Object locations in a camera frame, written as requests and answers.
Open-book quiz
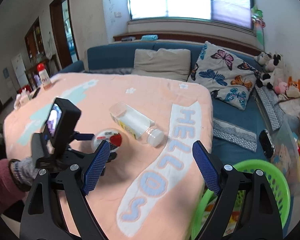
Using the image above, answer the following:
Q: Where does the maroon sleeve forearm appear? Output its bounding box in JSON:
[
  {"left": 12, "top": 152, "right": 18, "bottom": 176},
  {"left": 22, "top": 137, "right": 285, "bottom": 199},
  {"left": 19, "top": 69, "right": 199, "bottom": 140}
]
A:
[{"left": 0, "top": 159, "right": 26, "bottom": 214}]

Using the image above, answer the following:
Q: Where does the gloved left hand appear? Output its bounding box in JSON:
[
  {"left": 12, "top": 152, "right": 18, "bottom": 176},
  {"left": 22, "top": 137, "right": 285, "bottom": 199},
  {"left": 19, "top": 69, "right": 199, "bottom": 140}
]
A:
[{"left": 11, "top": 157, "right": 39, "bottom": 186}]

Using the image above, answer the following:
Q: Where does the small lid with red sticker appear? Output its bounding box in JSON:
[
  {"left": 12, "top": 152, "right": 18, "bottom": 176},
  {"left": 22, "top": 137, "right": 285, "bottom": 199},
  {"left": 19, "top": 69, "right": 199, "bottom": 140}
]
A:
[{"left": 91, "top": 128, "right": 123, "bottom": 153}]

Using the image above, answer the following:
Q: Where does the green plastic basket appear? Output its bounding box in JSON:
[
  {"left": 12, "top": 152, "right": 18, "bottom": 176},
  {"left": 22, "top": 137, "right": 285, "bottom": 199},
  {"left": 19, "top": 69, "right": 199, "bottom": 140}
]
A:
[{"left": 190, "top": 159, "right": 292, "bottom": 240}]

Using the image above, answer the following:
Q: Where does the small clear plastic bottle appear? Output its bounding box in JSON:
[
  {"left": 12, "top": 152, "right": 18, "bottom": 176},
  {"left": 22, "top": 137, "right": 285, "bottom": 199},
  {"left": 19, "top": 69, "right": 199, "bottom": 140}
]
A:
[{"left": 109, "top": 102, "right": 165, "bottom": 147}]

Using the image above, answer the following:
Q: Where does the red cap white bottle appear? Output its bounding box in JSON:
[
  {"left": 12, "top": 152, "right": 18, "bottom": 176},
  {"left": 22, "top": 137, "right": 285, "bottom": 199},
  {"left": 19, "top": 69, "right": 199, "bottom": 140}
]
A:
[{"left": 37, "top": 63, "right": 52, "bottom": 90}]

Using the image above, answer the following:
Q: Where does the white tissue pack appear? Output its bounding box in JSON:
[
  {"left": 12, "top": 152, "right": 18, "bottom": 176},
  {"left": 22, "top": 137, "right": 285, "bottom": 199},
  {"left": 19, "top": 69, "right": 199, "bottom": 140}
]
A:
[{"left": 14, "top": 89, "right": 32, "bottom": 110}]

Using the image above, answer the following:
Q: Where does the clear plastic storage box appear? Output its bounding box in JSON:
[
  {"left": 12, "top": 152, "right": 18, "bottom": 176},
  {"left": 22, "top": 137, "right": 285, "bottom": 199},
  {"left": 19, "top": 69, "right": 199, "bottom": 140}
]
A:
[{"left": 270, "top": 114, "right": 300, "bottom": 196}]

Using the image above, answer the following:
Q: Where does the grey patterned cloth strip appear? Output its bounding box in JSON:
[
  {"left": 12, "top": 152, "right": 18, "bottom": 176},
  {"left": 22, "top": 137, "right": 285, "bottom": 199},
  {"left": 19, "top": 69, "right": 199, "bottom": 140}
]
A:
[{"left": 213, "top": 118, "right": 257, "bottom": 153}]

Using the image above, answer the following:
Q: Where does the blue sofa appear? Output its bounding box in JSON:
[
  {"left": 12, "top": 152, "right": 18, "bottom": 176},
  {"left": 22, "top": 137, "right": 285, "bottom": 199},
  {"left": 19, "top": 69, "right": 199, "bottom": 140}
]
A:
[{"left": 58, "top": 41, "right": 278, "bottom": 162}]

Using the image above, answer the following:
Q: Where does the pink fleece table blanket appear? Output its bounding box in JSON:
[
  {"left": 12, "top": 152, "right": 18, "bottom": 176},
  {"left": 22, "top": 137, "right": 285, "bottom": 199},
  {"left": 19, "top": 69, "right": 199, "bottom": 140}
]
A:
[{"left": 4, "top": 73, "right": 213, "bottom": 239}]

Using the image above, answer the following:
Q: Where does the beige cushion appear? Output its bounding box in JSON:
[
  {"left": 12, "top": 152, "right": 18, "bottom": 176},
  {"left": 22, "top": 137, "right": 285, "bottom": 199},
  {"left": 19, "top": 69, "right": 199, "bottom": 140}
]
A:
[{"left": 132, "top": 48, "right": 191, "bottom": 81}]

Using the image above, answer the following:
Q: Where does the patterned cloth bag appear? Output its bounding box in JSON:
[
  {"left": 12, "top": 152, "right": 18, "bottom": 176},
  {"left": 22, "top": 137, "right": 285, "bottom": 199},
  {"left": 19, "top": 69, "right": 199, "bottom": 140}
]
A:
[{"left": 278, "top": 94, "right": 300, "bottom": 131}]

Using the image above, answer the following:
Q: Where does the pink plush toy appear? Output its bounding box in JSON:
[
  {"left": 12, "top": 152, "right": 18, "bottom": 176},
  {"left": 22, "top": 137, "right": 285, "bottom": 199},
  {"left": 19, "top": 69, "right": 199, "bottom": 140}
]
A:
[{"left": 274, "top": 79, "right": 288, "bottom": 95}]

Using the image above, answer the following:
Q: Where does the orange fox plush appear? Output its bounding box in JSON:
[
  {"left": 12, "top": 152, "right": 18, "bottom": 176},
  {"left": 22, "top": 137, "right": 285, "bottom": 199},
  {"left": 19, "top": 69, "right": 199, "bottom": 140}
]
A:
[{"left": 286, "top": 76, "right": 300, "bottom": 98}]

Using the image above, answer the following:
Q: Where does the black white plush cow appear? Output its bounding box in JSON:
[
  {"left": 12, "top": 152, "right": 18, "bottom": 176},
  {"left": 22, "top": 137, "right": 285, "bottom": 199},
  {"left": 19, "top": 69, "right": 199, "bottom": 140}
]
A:
[{"left": 256, "top": 53, "right": 285, "bottom": 90}]

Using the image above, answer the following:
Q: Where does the butterfly print pillow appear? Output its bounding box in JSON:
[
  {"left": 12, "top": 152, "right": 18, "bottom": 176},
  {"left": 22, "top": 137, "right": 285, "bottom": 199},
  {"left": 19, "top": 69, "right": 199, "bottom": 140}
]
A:
[{"left": 188, "top": 41, "right": 260, "bottom": 110}]

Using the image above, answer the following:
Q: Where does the grey plush toy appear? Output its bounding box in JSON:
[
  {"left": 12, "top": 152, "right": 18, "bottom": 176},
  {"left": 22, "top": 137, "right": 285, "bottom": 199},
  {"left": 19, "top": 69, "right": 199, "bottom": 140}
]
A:
[{"left": 254, "top": 52, "right": 273, "bottom": 67}]

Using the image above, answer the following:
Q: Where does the window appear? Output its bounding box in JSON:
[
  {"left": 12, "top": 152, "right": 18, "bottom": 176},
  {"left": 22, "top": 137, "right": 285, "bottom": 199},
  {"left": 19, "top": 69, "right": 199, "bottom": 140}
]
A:
[{"left": 128, "top": 0, "right": 253, "bottom": 29}]

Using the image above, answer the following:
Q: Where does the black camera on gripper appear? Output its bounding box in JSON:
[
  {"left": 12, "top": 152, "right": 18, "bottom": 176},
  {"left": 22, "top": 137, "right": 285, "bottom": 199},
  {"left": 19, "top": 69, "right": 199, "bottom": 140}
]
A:
[{"left": 43, "top": 98, "right": 81, "bottom": 154}]

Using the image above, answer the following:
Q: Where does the dark wooden door frame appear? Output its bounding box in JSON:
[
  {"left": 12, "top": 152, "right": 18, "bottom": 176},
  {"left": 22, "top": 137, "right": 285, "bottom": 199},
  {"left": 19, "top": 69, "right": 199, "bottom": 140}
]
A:
[{"left": 50, "top": 0, "right": 79, "bottom": 69}]

